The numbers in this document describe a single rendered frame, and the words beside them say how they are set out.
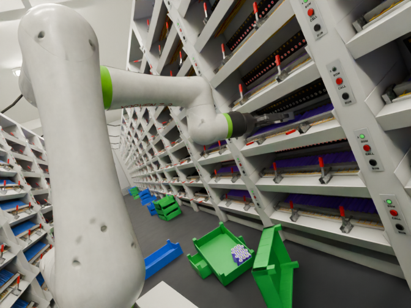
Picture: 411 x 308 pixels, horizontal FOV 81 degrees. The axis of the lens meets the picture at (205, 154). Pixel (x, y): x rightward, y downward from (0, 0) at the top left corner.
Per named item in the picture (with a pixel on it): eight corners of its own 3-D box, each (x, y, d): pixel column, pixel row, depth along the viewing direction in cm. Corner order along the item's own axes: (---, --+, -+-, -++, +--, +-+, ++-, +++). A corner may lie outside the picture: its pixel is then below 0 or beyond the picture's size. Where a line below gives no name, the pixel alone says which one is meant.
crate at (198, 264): (203, 279, 126) (197, 266, 126) (191, 266, 145) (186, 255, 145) (248, 249, 137) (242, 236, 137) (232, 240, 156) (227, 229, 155)
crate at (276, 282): (275, 325, 81) (299, 323, 77) (251, 271, 80) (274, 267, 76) (281, 267, 108) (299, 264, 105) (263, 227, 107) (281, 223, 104)
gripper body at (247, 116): (243, 110, 84) (265, 107, 88) (232, 117, 92) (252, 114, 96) (248, 131, 84) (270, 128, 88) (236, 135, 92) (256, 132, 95)
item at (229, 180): (250, 190, 136) (235, 172, 134) (210, 187, 192) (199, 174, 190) (271, 166, 142) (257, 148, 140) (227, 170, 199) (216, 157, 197)
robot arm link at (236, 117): (223, 142, 90) (235, 138, 81) (217, 112, 90) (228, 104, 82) (237, 140, 92) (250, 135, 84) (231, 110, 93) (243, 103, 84)
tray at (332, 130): (350, 137, 69) (331, 111, 68) (244, 157, 126) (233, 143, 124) (381, 98, 76) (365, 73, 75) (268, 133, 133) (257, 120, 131)
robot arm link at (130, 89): (103, 116, 68) (115, 102, 59) (95, 77, 69) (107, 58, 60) (202, 113, 91) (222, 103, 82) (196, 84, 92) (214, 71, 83)
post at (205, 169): (224, 222, 193) (131, 16, 184) (219, 220, 202) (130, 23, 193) (244, 210, 200) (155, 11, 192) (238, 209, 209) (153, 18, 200)
